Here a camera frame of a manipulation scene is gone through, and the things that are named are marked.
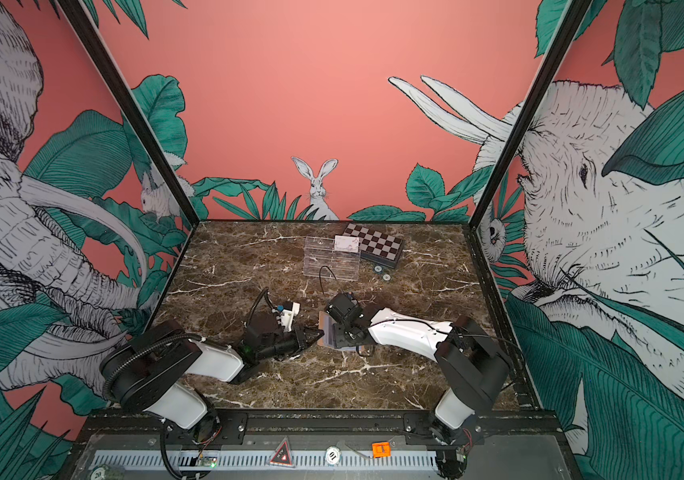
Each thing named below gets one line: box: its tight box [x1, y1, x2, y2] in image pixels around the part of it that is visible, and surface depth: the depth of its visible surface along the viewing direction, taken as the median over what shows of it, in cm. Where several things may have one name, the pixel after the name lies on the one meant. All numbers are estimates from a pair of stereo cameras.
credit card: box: [334, 235, 359, 253], surface depth 106 cm
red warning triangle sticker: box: [268, 436, 295, 468], surface depth 71 cm
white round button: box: [325, 446, 341, 465], surface depth 71 cm
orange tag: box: [372, 442, 391, 459], surface depth 71 cm
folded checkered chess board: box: [341, 223, 404, 269], surface depth 113 cm
